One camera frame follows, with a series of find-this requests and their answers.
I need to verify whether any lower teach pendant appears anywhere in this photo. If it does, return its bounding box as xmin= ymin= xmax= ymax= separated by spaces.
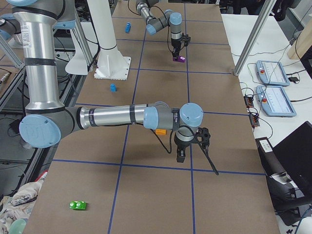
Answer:
xmin=256 ymin=85 xmax=297 ymax=117

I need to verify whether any teach pendant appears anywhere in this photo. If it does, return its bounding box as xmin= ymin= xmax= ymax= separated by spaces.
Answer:
xmin=256 ymin=60 xmax=290 ymax=87
xmin=256 ymin=85 xmax=297 ymax=117

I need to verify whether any blue small block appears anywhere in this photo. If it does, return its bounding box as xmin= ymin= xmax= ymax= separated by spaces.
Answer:
xmin=110 ymin=83 xmax=117 ymax=92

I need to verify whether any black laptop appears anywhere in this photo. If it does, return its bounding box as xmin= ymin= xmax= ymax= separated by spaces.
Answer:
xmin=273 ymin=121 xmax=312 ymax=194

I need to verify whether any white remote control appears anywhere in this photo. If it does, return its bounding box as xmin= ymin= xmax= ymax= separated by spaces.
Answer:
xmin=259 ymin=139 xmax=273 ymax=153

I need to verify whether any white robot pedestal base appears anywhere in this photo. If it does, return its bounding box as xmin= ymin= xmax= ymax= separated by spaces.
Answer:
xmin=65 ymin=0 xmax=132 ymax=80

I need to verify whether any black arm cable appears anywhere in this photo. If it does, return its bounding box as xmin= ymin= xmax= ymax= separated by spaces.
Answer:
xmin=148 ymin=6 xmax=174 ymax=53
xmin=155 ymin=129 xmax=176 ymax=154

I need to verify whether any black orange relay board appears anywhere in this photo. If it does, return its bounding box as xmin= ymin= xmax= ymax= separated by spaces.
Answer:
xmin=244 ymin=95 xmax=254 ymax=108

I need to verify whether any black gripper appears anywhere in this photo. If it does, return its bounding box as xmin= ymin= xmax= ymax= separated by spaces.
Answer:
xmin=176 ymin=146 xmax=186 ymax=162
xmin=171 ymin=37 xmax=182 ymax=59

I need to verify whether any blue long block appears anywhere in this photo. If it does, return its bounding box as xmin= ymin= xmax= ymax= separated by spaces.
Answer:
xmin=125 ymin=22 xmax=131 ymax=33

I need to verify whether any aluminium frame post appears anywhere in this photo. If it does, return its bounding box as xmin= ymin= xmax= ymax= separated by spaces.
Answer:
xmin=233 ymin=0 xmax=276 ymax=76

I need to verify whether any orange trapezoid block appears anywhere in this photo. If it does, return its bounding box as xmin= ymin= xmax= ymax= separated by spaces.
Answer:
xmin=155 ymin=129 xmax=167 ymax=136

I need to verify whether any green block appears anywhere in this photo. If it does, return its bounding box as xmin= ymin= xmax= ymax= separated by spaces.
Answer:
xmin=69 ymin=200 xmax=87 ymax=211

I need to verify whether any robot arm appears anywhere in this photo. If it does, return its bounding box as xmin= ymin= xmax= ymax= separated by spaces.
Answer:
xmin=11 ymin=0 xmax=210 ymax=162
xmin=136 ymin=0 xmax=185 ymax=62

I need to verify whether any purple trapezoid block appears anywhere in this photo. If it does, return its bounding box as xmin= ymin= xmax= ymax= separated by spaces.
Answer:
xmin=173 ymin=56 xmax=186 ymax=63

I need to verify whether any upper teach pendant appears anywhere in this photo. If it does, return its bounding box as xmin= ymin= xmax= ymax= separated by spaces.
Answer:
xmin=256 ymin=60 xmax=290 ymax=87

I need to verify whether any patterned cloth bag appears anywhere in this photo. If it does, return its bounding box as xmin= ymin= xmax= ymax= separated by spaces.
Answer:
xmin=0 ymin=181 xmax=43 ymax=234

